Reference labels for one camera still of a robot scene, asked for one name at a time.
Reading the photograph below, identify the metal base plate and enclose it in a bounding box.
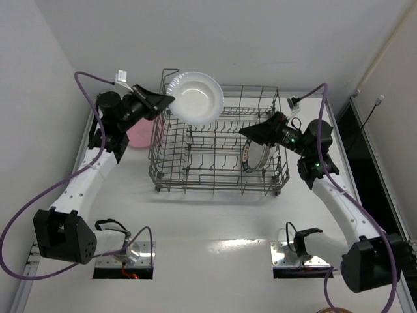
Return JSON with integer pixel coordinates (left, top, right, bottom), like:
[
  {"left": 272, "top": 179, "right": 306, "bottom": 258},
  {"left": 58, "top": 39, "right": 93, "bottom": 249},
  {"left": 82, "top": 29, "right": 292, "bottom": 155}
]
[
  {"left": 94, "top": 241, "right": 156, "bottom": 269},
  {"left": 270, "top": 241, "right": 330, "bottom": 269}
]

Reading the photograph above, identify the black hanging usb cable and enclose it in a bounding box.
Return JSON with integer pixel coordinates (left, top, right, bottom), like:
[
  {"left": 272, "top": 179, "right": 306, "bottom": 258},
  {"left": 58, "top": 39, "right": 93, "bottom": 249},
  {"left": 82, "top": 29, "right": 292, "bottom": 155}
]
[{"left": 360, "top": 95, "right": 385, "bottom": 127}]

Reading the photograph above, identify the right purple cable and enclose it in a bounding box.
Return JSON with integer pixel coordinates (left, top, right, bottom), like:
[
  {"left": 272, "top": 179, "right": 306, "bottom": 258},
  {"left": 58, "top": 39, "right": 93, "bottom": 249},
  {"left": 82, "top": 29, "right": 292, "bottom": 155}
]
[{"left": 296, "top": 83, "right": 401, "bottom": 313}]

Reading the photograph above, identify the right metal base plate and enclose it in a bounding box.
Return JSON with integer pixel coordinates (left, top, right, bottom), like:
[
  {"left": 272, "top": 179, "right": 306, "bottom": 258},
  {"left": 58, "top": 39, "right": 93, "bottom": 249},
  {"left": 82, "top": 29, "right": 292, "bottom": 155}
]
[{"left": 270, "top": 241, "right": 330, "bottom": 269}]

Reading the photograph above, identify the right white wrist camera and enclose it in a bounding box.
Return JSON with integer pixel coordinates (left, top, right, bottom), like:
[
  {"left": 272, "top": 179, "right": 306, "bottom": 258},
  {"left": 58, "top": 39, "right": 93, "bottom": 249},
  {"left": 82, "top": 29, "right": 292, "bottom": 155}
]
[{"left": 287, "top": 97, "right": 301, "bottom": 112}]

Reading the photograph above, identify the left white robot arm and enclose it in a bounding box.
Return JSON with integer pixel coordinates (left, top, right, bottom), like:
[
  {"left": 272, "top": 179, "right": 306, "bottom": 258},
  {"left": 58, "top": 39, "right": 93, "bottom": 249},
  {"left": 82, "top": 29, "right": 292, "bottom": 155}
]
[{"left": 33, "top": 85, "right": 174, "bottom": 264}]

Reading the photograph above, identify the purple cable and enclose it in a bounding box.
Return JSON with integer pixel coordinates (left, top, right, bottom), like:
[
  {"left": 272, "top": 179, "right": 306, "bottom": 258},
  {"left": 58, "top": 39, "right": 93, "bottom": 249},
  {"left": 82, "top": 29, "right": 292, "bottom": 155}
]
[
  {"left": 0, "top": 71, "right": 154, "bottom": 281},
  {"left": 296, "top": 83, "right": 401, "bottom": 313}
]

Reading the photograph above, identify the grey wire dish rack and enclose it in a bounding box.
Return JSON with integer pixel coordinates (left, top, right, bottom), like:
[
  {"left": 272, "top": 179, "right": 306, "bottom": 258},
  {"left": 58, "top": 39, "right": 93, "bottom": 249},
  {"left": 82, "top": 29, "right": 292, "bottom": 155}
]
[{"left": 149, "top": 85, "right": 290, "bottom": 196}]

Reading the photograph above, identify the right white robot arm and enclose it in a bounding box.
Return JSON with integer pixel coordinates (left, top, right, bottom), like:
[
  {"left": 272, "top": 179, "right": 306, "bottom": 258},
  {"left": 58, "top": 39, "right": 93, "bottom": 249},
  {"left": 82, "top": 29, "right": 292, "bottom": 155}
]
[{"left": 239, "top": 112, "right": 405, "bottom": 293}]

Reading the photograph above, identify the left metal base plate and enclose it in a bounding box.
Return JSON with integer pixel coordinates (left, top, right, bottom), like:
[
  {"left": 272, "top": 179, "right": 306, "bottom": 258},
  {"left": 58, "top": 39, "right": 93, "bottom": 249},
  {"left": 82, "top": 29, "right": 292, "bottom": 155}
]
[{"left": 94, "top": 241, "right": 156, "bottom": 269}]

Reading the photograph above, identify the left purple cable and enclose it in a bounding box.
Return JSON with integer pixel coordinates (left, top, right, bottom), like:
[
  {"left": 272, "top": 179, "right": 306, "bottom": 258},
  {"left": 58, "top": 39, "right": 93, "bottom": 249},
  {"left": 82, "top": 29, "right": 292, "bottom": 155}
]
[{"left": 0, "top": 71, "right": 154, "bottom": 281}]

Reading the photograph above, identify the plain white plate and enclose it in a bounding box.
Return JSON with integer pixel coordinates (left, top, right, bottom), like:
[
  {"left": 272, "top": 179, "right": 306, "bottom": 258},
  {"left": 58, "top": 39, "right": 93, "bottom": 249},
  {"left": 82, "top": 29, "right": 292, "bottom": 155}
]
[{"left": 258, "top": 145, "right": 271, "bottom": 169}]

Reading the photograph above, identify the aluminium frame rail right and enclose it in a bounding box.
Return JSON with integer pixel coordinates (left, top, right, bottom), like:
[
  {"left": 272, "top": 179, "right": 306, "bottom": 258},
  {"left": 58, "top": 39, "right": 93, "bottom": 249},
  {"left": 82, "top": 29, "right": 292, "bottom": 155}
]
[{"left": 350, "top": 94, "right": 417, "bottom": 307}]

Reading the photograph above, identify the orange ring object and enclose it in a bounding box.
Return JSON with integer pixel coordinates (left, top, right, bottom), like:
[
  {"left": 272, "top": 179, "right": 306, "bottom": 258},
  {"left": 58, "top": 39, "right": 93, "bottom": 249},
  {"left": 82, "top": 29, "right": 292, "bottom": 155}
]
[{"left": 317, "top": 307, "right": 352, "bottom": 313}]

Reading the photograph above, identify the pink plate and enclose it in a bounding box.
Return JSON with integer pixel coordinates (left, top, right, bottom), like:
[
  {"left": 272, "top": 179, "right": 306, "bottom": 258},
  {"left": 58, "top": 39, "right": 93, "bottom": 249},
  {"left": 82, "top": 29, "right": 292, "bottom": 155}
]
[{"left": 127, "top": 119, "right": 154, "bottom": 148}]

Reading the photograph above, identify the white plate blue patterned rim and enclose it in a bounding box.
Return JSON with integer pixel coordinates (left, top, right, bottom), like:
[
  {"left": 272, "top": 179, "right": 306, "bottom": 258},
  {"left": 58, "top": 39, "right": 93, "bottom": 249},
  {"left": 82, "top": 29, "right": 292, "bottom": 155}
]
[{"left": 242, "top": 139, "right": 263, "bottom": 173}]

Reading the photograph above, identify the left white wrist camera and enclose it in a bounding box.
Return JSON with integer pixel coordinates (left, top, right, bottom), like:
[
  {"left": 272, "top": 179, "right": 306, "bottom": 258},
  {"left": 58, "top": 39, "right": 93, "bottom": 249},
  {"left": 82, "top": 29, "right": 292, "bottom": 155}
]
[{"left": 115, "top": 70, "right": 127, "bottom": 85}]

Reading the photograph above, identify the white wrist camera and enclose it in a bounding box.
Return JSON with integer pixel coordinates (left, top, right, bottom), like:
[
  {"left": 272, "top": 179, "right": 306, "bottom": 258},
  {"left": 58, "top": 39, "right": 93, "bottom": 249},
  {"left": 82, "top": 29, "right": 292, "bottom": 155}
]
[
  {"left": 115, "top": 70, "right": 127, "bottom": 85},
  {"left": 287, "top": 97, "right": 301, "bottom": 112}
]

